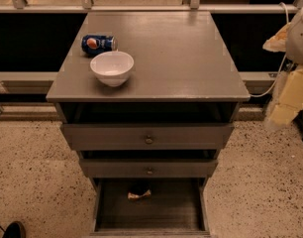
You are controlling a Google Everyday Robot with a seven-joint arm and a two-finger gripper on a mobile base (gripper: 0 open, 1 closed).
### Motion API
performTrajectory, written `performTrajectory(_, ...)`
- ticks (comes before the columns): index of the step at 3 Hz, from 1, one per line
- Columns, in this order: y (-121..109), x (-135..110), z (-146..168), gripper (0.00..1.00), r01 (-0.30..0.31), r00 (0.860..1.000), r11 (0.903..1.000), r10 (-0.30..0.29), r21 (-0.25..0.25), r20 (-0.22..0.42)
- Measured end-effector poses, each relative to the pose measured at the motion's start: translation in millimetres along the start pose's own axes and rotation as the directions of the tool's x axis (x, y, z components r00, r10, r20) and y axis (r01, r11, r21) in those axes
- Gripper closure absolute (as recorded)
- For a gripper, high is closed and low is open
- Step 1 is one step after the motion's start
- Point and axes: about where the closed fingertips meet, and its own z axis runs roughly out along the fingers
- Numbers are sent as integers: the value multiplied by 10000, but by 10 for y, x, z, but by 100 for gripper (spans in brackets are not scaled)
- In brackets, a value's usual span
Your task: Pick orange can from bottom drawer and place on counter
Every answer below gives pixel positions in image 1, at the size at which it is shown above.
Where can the grey top drawer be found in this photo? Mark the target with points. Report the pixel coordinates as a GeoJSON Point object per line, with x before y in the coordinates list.
{"type": "Point", "coordinates": [95, 137]}

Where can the black shoe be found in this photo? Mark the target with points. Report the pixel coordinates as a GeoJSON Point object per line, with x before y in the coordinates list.
{"type": "Point", "coordinates": [15, 230]}

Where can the grey open bottom drawer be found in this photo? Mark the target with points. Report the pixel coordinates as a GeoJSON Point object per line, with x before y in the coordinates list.
{"type": "Point", "coordinates": [175, 209]}

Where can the blue pepsi can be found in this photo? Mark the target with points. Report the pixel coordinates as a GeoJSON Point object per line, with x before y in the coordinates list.
{"type": "Point", "coordinates": [97, 44]}

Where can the brass top drawer knob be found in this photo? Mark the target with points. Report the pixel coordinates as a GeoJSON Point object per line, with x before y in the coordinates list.
{"type": "Point", "coordinates": [149, 139]}

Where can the brass drawer knob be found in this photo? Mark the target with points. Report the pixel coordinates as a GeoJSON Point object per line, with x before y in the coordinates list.
{"type": "Point", "coordinates": [149, 139]}
{"type": "Point", "coordinates": [150, 171]}

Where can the grey middle drawer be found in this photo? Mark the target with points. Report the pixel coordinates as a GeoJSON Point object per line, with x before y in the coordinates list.
{"type": "Point", "coordinates": [164, 168]}

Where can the crushed orange can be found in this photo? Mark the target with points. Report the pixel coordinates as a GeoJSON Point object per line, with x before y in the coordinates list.
{"type": "Point", "coordinates": [139, 191]}

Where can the brass middle drawer knob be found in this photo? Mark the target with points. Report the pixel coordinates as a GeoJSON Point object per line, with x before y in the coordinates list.
{"type": "Point", "coordinates": [150, 171]}

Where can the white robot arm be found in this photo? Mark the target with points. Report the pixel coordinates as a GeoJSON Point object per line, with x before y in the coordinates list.
{"type": "Point", "coordinates": [287, 96]}

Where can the white ceramic bowl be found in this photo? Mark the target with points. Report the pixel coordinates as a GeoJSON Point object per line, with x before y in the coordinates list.
{"type": "Point", "coordinates": [112, 68]}

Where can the grey wooden drawer cabinet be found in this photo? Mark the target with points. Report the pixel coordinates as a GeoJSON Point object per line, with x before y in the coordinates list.
{"type": "Point", "coordinates": [182, 74]}

